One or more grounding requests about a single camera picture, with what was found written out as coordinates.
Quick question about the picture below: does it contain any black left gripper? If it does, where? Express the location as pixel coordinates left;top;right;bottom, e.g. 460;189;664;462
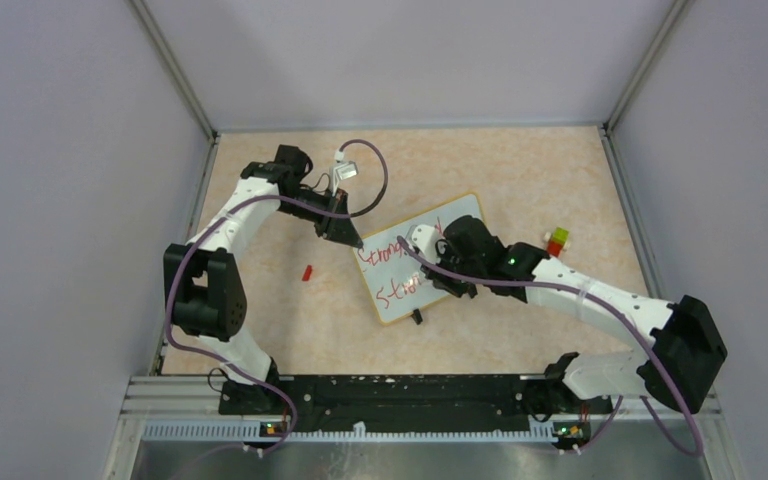
277;186;363;248

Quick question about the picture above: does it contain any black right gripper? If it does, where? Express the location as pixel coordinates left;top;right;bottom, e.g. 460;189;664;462
422;240;485;298

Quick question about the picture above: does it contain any red marker cap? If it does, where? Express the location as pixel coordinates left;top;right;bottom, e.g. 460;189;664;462
302;265;313;282

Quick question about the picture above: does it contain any yellow framed whiteboard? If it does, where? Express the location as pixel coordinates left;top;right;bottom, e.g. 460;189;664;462
354;192;483;325

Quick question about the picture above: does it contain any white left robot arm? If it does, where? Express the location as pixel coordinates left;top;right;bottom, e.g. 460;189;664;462
163;145;363;414

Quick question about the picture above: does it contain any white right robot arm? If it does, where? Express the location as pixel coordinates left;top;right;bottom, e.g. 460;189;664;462
407;215;728;414

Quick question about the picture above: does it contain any red green toy brick car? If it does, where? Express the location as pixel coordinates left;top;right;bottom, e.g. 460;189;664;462
543;227;569;257

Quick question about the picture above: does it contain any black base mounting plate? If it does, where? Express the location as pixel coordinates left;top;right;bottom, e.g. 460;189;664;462
218;374;613;433

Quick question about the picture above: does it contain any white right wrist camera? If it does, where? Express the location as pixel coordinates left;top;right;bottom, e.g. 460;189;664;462
407;224;444;264

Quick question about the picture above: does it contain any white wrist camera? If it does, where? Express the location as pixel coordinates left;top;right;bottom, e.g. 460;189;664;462
407;224;444;264
328;149;358;193

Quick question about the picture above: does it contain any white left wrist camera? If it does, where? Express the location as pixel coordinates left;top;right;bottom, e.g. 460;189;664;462
328;149;358;193

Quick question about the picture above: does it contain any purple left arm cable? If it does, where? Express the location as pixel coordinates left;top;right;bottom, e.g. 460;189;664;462
161;139;391;458

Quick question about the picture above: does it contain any white toothed cable duct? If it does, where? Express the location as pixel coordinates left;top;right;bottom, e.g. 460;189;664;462
142;420;557;443

